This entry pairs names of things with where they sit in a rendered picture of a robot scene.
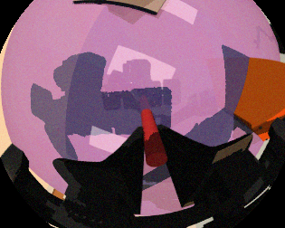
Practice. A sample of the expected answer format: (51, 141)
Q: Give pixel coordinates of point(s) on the red peg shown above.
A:
(153, 146)

